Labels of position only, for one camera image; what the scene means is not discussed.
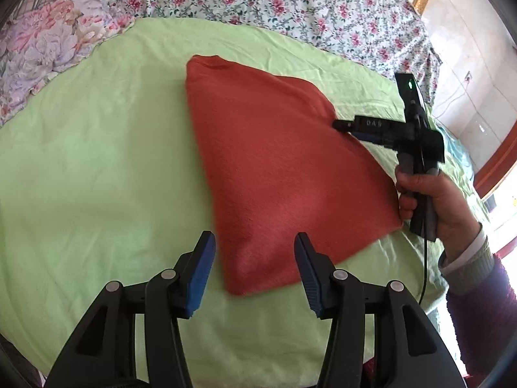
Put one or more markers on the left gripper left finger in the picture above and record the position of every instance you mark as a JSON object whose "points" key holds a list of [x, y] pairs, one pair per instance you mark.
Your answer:
{"points": [[130, 336]]}

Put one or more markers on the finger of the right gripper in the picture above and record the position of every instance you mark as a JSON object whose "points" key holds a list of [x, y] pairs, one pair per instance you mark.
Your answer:
{"points": [[384, 139], [362, 124]]}

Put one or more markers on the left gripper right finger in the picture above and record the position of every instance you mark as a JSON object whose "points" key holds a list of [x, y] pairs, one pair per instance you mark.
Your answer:
{"points": [[379, 335]]}

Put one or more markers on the rust orange knit sweater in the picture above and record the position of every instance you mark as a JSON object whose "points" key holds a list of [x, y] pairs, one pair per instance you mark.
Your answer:
{"points": [[276, 167]]}

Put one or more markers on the person right forearm maroon sleeve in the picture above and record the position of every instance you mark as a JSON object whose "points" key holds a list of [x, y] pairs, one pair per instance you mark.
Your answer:
{"points": [[482, 306]]}

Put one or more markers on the person right hand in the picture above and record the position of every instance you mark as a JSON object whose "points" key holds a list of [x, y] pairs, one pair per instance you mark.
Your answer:
{"points": [[457, 227]]}

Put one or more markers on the white floral quilt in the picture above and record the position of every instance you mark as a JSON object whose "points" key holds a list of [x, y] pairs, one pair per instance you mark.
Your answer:
{"points": [[387, 36]]}

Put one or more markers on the light green bed sheet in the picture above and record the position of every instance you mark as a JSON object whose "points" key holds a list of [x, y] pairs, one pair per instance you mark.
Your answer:
{"points": [[101, 180]]}

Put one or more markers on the pink purple floral pillow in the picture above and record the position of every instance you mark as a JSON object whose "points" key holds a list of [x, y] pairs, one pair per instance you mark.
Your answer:
{"points": [[43, 43]]}

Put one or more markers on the wooden door frame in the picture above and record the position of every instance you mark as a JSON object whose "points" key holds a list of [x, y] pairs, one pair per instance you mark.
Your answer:
{"points": [[498, 166]]}

